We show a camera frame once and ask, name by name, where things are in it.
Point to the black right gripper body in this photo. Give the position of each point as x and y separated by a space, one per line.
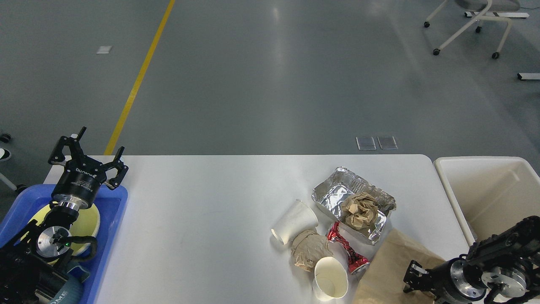
449 285

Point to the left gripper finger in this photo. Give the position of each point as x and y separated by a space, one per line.
121 171
78 158

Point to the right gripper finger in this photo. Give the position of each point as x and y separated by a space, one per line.
418 278

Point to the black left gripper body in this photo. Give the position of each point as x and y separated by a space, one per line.
79 183

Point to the brown paper bag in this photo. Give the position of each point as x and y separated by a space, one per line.
383 283

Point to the yellow plastic plate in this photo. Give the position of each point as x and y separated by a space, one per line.
51 243

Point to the brown paper ball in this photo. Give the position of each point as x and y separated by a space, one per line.
360 210

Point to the blue-grey HOME mug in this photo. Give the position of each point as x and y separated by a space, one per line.
72 291

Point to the aluminium foil tray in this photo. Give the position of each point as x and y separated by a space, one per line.
331 193

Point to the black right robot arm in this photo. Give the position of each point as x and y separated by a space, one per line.
505 265

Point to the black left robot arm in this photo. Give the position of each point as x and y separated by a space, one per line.
26 278

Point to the blue plastic tray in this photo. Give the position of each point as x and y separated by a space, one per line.
110 203

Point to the red snack wrapper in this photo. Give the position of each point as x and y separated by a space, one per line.
355 261

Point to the white paper cup upright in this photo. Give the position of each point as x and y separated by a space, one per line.
330 280

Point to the beige plastic bin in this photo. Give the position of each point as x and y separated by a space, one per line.
489 194

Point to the crumpled brown paper wrapper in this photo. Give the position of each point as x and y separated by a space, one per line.
308 248

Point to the white floor marker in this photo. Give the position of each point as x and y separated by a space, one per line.
104 49

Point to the white paper cup lying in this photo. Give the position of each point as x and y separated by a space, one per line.
298 218

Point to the floor outlet cover right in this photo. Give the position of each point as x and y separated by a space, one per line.
387 142

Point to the floor outlet cover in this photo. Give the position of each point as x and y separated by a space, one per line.
387 142
366 143

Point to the floor outlet cover left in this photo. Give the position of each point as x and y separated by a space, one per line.
366 143

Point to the white table leg bar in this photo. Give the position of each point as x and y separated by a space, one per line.
528 76

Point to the white far base bar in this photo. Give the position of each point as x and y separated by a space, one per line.
511 15

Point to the white rolling chair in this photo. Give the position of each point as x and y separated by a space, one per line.
484 6

